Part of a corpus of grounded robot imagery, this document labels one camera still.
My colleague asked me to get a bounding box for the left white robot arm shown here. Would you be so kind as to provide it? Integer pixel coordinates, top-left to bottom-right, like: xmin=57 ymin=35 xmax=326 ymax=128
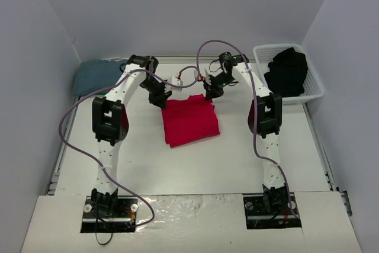
xmin=91 ymin=55 xmax=172 ymax=216

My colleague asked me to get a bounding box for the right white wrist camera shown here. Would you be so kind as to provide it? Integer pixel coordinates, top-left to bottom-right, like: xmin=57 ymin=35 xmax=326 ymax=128
xmin=200 ymin=69 xmax=212 ymax=85

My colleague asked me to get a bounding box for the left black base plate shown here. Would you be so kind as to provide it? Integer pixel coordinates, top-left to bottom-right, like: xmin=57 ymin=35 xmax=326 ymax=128
xmin=81 ymin=196 xmax=139 ymax=233

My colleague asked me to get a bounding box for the red t shirt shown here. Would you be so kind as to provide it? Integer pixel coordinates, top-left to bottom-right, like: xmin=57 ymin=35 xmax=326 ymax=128
xmin=162 ymin=94 xmax=220 ymax=148

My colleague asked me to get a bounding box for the grey folded t shirt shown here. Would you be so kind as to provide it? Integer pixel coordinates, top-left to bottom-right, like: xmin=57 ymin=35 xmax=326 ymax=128
xmin=73 ymin=59 xmax=127 ymax=97

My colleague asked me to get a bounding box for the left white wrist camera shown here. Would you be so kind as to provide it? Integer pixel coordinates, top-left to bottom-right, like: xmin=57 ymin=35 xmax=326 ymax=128
xmin=163 ymin=74 xmax=184 ymax=93

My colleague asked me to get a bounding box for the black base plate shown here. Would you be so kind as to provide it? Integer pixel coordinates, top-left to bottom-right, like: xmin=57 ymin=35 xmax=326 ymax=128
xmin=81 ymin=196 xmax=139 ymax=233
xmin=243 ymin=194 xmax=302 ymax=230

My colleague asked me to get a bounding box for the aluminium table frame rail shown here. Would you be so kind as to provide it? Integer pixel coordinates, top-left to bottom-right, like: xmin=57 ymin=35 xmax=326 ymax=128
xmin=99 ymin=55 xmax=256 ymax=65

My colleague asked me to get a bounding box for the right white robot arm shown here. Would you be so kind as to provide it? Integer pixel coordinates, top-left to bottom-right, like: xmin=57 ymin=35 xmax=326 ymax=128
xmin=203 ymin=52 xmax=288 ymax=213

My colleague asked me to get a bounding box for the black t shirt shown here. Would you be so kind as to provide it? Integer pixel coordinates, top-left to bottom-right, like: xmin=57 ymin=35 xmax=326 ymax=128
xmin=264 ymin=47 xmax=308 ymax=98

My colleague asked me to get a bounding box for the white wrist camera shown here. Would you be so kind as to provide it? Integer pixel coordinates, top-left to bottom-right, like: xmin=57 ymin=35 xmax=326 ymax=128
xmin=163 ymin=74 xmax=184 ymax=93
xmin=200 ymin=69 xmax=212 ymax=85

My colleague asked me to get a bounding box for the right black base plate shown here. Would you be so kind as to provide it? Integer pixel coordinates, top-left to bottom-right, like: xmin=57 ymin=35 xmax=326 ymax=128
xmin=243 ymin=194 xmax=302 ymax=230

